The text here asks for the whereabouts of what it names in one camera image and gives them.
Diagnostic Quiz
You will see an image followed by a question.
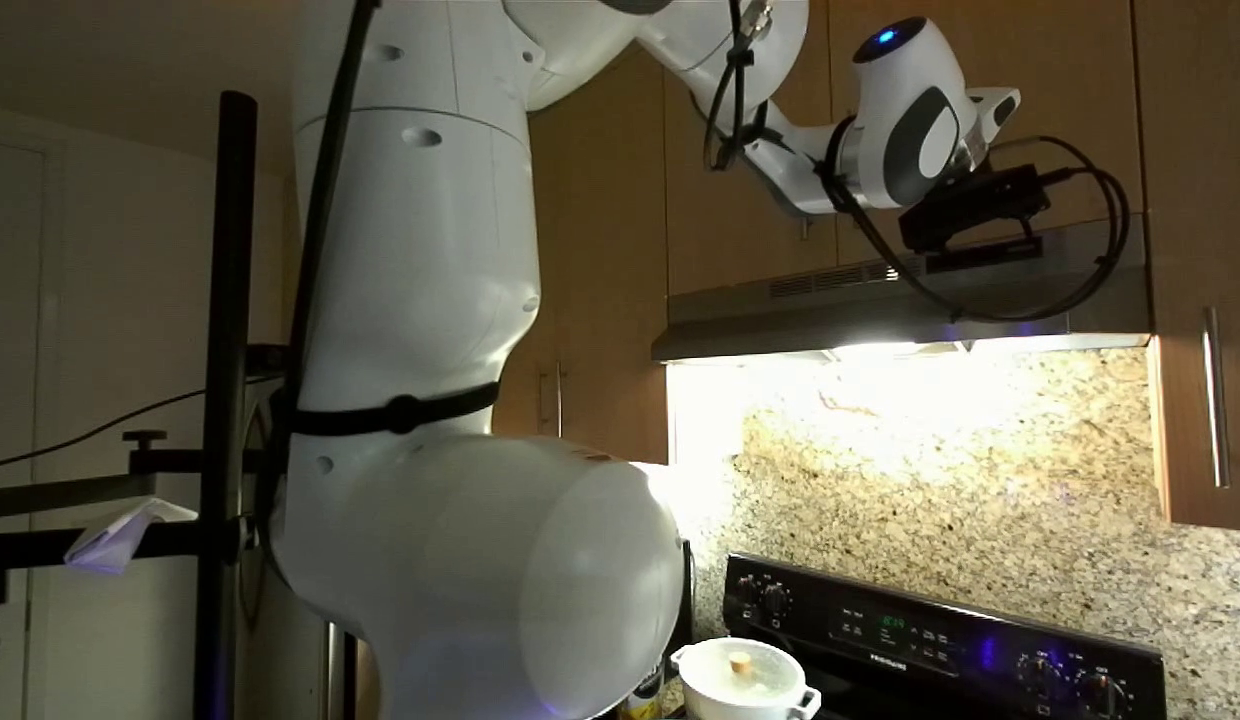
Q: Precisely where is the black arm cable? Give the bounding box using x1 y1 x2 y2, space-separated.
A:
704 0 1134 327

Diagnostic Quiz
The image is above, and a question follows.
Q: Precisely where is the yellow black snack bag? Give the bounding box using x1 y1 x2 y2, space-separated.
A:
616 667 684 720

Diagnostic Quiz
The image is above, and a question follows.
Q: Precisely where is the white lidded pot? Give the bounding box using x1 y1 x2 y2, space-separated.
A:
674 634 824 720

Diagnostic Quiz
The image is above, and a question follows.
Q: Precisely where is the white folded paper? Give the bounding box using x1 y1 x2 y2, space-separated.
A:
66 495 197 576

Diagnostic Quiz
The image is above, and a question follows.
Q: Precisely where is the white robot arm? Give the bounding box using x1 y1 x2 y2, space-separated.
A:
273 0 1018 720

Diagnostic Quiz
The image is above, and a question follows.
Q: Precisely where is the steel range hood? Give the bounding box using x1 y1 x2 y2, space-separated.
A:
652 220 1154 359

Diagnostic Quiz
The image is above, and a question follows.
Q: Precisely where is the brown right wall cabinet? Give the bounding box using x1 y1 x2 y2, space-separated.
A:
1134 0 1240 528

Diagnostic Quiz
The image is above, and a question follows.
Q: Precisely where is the brown upper wall cabinet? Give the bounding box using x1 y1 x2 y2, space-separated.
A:
496 0 1128 461

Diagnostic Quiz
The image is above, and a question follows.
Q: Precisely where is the black electric stove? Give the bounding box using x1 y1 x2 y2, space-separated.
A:
722 556 1168 720

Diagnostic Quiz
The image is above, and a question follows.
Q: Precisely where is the brown wall cabinet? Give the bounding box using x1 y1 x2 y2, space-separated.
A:
1134 0 1240 528
496 0 1128 461

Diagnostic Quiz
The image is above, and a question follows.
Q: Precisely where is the black metal stand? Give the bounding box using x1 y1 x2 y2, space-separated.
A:
0 89 298 720

